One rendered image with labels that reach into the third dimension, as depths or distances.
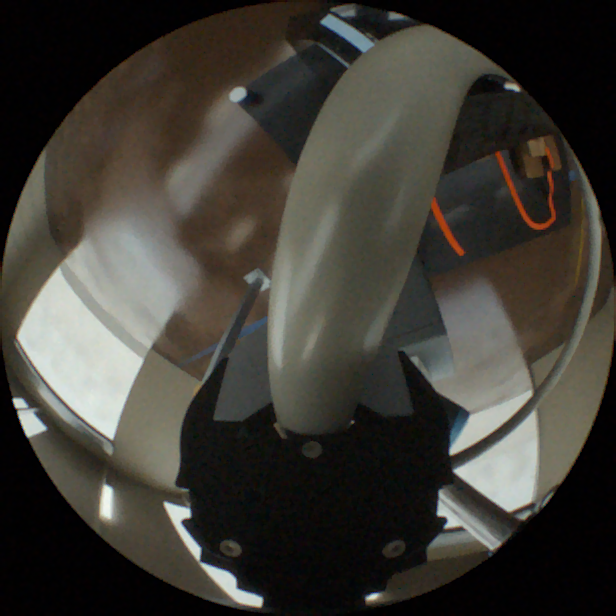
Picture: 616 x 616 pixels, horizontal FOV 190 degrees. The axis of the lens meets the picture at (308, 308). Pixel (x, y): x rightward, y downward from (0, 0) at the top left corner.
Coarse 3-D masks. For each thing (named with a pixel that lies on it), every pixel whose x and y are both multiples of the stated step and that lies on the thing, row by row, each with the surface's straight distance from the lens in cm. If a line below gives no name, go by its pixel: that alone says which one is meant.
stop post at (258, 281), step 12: (252, 276) 174; (264, 276) 169; (252, 288) 161; (264, 288) 178; (252, 300) 157; (240, 312) 146; (228, 324) 146; (240, 324) 143; (228, 336) 135; (228, 348) 133; (216, 360) 128
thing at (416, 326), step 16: (416, 256) 103; (416, 272) 94; (416, 288) 87; (400, 304) 85; (416, 304) 82; (432, 304) 79; (400, 320) 80; (416, 320) 77; (432, 320) 75; (400, 336) 76; (416, 336) 73; (432, 336) 71; (416, 352) 76; (432, 352) 79; (448, 352) 82; (432, 368) 92; (448, 368) 96
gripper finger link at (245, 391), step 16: (256, 336) 11; (240, 352) 11; (256, 352) 10; (240, 368) 10; (256, 368) 9; (224, 384) 9; (240, 384) 9; (256, 384) 9; (224, 400) 9; (240, 400) 8; (256, 400) 8; (224, 416) 8; (240, 416) 8; (256, 416) 8; (272, 416) 9; (256, 432) 9
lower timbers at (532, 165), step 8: (552, 136) 209; (552, 144) 206; (520, 152) 166; (552, 152) 204; (520, 160) 169; (528, 160) 170; (536, 160) 179; (552, 160) 202; (520, 168) 172; (528, 168) 170; (536, 168) 178; (552, 168) 204; (560, 168) 215; (528, 176) 170; (536, 176) 178
